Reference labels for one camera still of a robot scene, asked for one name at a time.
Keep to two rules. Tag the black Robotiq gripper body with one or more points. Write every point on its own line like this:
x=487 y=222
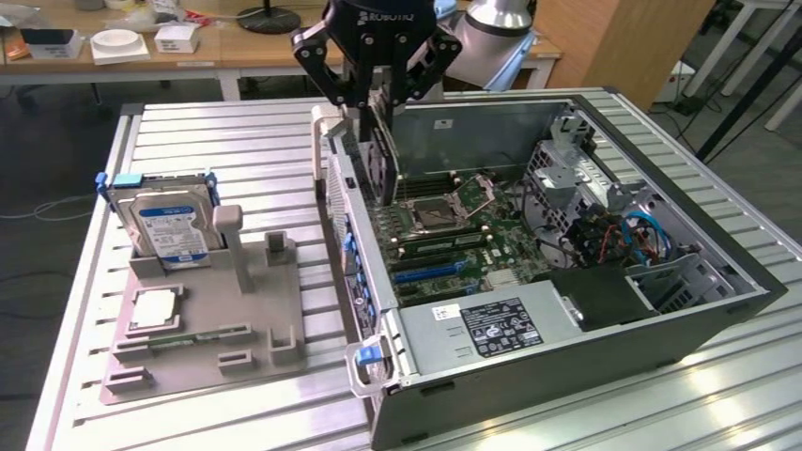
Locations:
x=376 y=37

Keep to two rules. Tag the Nvidia graphics card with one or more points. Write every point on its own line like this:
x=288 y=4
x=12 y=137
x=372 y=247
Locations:
x=383 y=164

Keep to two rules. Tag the black round lamp base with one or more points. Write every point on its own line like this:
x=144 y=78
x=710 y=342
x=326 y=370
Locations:
x=269 y=21

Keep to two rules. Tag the wooden desk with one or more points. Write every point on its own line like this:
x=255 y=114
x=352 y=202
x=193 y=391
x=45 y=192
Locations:
x=251 y=56

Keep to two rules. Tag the small white cardboard box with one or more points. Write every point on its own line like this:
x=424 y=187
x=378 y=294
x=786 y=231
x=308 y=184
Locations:
x=176 y=40

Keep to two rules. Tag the wooden cabinet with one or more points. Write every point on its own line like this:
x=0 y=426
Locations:
x=626 y=47

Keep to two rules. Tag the white round part on box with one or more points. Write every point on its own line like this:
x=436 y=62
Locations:
x=119 y=44

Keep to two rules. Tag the metal socket cover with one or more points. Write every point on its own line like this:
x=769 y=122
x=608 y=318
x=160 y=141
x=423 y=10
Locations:
x=476 y=195

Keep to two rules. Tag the metal disk bay cage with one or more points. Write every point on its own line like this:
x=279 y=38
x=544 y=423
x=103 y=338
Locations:
x=558 y=188

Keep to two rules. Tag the CPU socket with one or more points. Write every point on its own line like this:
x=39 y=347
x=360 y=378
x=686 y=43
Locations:
x=432 y=213

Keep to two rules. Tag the white box with black top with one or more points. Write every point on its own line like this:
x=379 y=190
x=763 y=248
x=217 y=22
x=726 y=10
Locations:
x=53 y=42

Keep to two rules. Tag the installed RAM stick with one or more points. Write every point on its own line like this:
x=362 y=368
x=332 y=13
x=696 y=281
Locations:
x=442 y=244

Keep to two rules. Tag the hard disk with blue caddy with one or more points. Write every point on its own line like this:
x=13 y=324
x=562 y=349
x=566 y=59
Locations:
x=172 y=225

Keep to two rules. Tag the orange box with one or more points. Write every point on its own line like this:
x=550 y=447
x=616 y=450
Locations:
x=17 y=51

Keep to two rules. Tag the blue expansion slot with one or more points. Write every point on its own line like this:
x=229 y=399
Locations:
x=432 y=272

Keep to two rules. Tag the grey printed parts rack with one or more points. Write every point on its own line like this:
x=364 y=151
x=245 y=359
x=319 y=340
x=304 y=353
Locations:
x=212 y=300

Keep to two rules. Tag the silver CPU chip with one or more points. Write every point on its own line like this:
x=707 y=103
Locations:
x=153 y=310

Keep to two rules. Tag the grey power supply unit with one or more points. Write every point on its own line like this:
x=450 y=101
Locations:
x=432 y=338

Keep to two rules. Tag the green RAM stick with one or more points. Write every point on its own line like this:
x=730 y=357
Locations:
x=188 y=338

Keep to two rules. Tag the blue case latch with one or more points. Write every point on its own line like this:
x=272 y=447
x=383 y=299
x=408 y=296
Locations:
x=366 y=354

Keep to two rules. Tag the black open PC case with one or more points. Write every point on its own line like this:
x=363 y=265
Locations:
x=563 y=376

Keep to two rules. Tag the white table frame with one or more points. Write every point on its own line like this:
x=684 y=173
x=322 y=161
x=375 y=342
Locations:
x=721 y=42

